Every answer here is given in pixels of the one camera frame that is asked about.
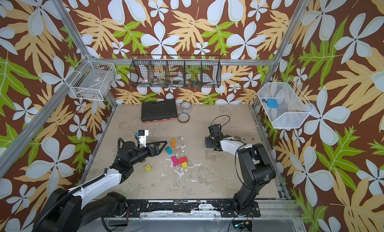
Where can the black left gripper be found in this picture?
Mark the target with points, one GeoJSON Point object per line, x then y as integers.
{"type": "Point", "coordinates": [155, 144]}

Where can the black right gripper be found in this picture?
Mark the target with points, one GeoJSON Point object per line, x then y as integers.
{"type": "Point", "coordinates": [210, 142]}

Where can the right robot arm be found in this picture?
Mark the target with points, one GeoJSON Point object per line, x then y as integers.
{"type": "Point", "coordinates": [256, 167]}

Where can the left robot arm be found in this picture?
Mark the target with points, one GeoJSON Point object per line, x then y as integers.
{"type": "Point", "coordinates": [68, 210]}

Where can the teal triangular block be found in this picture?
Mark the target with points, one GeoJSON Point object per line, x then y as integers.
{"type": "Point", "coordinates": [169, 150]}

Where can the magenta block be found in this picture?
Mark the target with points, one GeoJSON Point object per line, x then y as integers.
{"type": "Point", "coordinates": [174, 161]}

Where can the red block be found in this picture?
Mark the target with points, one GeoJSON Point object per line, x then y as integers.
{"type": "Point", "coordinates": [182, 160]}

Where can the small yellow block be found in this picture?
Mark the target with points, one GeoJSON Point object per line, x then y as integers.
{"type": "Point", "coordinates": [184, 165]}

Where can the yellow green cube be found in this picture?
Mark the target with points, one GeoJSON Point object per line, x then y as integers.
{"type": "Point", "coordinates": [148, 168]}

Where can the black red tool case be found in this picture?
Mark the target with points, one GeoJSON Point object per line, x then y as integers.
{"type": "Point", "coordinates": [156, 111]}

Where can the brown tape roll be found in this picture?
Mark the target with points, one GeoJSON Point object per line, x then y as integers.
{"type": "Point", "coordinates": [183, 118]}

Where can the clear tape roll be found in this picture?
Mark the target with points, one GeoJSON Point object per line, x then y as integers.
{"type": "Point", "coordinates": [185, 107]}

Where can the blue object in basket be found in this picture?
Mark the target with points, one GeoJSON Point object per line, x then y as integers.
{"type": "Point", "coordinates": [270, 103]}

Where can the white tape roll in basket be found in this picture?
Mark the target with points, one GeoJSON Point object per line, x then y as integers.
{"type": "Point", "coordinates": [177, 80]}

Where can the white mesh basket right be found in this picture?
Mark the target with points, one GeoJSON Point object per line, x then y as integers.
{"type": "Point", "coordinates": [294, 108]}

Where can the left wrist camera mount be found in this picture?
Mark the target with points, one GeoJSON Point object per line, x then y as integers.
{"type": "Point", "coordinates": [141, 137]}

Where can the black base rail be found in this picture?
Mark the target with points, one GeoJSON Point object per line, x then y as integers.
{"type": "Point", "coordinates": [222, 208]}

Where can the black wire wall basket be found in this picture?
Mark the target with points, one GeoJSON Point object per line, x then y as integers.
{"type": "Point", "coordinates": [199, 71]}

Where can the white wire basket left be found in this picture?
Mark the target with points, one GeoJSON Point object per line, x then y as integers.
{"type": "Point", "coordinates": [91, 79]}

